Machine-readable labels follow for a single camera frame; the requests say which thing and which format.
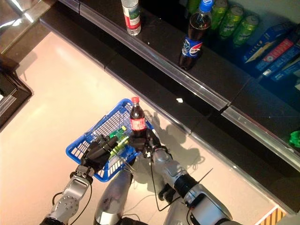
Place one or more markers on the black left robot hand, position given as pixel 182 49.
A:
pixel 98 154

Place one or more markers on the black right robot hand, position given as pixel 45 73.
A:
pixel 146 144

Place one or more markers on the blue plastic shopping basket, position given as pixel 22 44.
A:
pixel 79 150

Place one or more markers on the Coke bottle red label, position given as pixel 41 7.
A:
pixel 137 122

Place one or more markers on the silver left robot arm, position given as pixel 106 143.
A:
pixel 68 201

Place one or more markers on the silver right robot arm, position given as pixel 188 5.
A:
pixel 175 171

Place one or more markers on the silver left robot leg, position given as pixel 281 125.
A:
pixel 112 194

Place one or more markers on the silver robot leg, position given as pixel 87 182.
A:
pixel 174 215
pixel 112 194

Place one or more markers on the white paper scrap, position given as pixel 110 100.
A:
pixel 179 100

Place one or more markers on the black shelf board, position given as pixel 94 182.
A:
pixel 206 122
pixel 161 37

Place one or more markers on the silver right robot leg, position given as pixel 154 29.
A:
pixel 174 215

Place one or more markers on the clear plastic bin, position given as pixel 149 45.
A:
pixel 164 63
pixel 257 133

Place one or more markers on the black cabinet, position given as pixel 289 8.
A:
pixel 14 93

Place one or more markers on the Pepsi bottle blue cap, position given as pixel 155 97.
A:
pixel 193 47

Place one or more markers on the small water bottle red cap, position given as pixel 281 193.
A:
pixel 131 18

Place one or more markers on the green crumpled plastic wrapper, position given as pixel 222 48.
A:
pixel 295 139

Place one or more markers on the glossy glass counter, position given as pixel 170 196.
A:
pixel 18 23

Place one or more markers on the blue box moon print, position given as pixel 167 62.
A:
pixel 264 44

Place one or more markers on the blue box red label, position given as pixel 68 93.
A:
pixel 279 50

